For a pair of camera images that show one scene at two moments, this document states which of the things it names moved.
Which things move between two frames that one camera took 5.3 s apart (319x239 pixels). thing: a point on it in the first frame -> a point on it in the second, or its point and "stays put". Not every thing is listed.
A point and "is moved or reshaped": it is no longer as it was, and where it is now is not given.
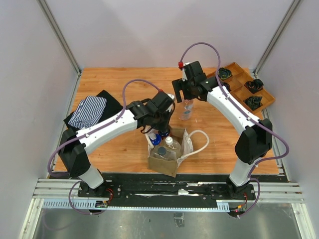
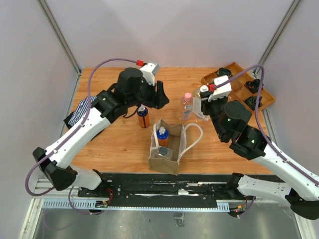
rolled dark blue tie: x=224 y=73 stays put
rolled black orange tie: x=254 y=86 stays put
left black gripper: x=165 y=126 -> x=159 y=98
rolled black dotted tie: x=253 y=102 stays put
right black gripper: x=178 y=84 -> x=205 y=103
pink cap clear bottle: x=187 y=109 stays put
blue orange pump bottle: x=164 y=133 is moved or reshaped
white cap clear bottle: x=171 y=144 -> x=197 y=103
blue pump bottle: x=155 y=139 -> x=162 y=135
